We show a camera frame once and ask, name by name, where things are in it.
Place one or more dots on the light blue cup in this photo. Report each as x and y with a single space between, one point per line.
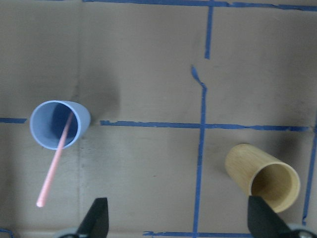
49 119

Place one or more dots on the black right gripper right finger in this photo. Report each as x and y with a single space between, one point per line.
263 222

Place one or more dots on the pink chopstick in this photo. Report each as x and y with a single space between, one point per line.
42 198

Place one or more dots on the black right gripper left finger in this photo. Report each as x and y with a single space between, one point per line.
96 222

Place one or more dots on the bamboo cylinder holder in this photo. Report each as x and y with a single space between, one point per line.
258 173

